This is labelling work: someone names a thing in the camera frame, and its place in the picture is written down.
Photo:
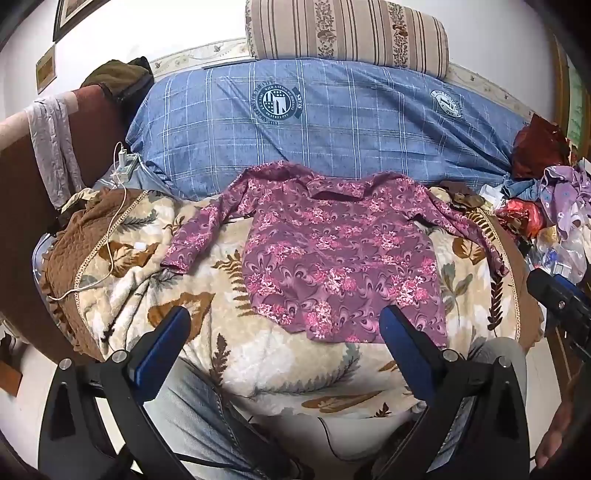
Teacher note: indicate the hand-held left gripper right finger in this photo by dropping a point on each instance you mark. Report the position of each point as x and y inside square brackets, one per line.
[402, 344]

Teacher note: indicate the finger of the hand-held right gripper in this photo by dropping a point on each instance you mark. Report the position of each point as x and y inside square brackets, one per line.
[551, 288]

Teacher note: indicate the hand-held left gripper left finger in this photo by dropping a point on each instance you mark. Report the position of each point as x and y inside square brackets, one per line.
[161, 344]

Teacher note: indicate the purple floral shirt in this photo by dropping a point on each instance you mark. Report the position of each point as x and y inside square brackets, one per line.
[332, 258]

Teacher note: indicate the dark olive clothes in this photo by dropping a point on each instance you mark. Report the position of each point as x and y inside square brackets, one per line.
[122, 76]

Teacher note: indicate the person's right hand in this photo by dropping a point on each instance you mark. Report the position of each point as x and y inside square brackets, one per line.
[561, 429]

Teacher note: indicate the clear plastic bags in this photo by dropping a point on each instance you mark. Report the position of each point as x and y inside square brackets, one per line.
[561, 251]

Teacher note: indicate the red plastic bag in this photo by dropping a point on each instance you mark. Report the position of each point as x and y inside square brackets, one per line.
[521, 214]

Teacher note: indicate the lilac patterned garment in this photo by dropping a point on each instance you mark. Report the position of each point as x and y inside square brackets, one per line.
[565, 194]

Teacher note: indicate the beige leaf-print blanket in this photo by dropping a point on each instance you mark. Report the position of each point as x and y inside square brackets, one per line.
[258, 364]

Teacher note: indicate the small brown cloth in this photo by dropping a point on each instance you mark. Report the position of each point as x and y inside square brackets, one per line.
[464, 194]

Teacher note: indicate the brown quilted cloth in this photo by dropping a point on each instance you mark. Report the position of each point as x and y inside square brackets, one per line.
[78, 235]

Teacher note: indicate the dark red cloth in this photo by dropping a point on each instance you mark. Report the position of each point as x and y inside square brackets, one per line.
[540, 147]

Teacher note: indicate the grey-blue bed sheet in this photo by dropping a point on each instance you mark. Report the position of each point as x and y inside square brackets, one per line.
[138, 177]

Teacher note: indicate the white power strip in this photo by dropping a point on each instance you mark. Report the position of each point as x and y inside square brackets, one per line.
[124, 173]

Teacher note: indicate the brown wooden headboard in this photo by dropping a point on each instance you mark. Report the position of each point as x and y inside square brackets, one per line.
[18, 221]

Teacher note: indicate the wooden framed mirror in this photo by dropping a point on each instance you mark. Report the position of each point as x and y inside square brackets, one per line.
[570, 92]

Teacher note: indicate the blue plaid duvet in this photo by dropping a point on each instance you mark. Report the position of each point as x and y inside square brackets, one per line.
[351, 138]

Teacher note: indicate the grey cloth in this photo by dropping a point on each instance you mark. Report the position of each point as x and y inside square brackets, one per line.
[51, 143]

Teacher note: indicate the small framed picture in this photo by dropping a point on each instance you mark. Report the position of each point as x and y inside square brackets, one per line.
[46, 69]

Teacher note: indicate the striped floral bolster pillow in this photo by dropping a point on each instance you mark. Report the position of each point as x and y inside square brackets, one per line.
[341, 30]

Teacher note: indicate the dark framed picture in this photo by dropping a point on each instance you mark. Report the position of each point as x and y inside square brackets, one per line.
[69, 14]

